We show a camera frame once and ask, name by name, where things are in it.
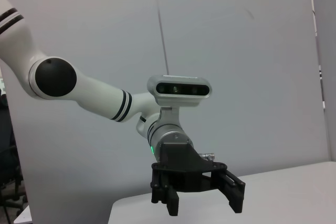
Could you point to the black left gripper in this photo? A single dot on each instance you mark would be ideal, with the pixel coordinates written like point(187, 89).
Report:
point(183, 166)

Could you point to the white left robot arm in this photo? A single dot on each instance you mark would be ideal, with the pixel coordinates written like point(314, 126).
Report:
point(99, 95)

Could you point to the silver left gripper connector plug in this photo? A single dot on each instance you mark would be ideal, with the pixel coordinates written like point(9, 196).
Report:
point(207, 156)

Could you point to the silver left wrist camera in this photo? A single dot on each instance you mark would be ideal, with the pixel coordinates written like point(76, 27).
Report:
point(181, 89)

